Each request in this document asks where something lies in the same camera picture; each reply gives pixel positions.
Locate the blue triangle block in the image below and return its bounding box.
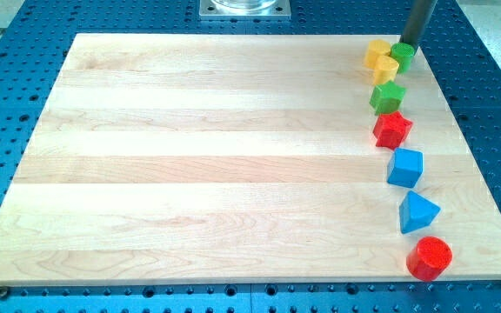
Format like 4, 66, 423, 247
399, 190, 441, 234

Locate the yellow block front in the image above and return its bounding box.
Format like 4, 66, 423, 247
372, 56, 399, 85

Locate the yellow block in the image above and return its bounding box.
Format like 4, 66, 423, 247
364, 39, 391, 69
372, 56, 399, 85

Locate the red cylinder block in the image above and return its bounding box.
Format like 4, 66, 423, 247
406, 236, 453, 282

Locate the green cylinder block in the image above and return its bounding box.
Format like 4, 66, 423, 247
390, 43, 416, 74

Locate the yellow block rear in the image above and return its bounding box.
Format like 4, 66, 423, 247
364, 39, 391, 69

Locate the blue cube block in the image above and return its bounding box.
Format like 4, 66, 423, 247
386, 148, 424, 188

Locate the blue perforated table plate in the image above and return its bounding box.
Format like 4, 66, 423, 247
0, 0, 501, 312

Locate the red star block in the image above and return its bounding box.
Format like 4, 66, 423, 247
372, 111, 413, 150

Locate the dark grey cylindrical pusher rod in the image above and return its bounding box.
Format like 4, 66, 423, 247
399, 0, 438, 49

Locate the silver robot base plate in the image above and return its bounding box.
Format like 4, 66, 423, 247
198, 0, 291, 20

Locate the green star block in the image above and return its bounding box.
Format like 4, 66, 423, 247
369, 81, 406, 115

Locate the wooden board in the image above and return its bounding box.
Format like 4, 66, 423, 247
0, 33, 501, 286

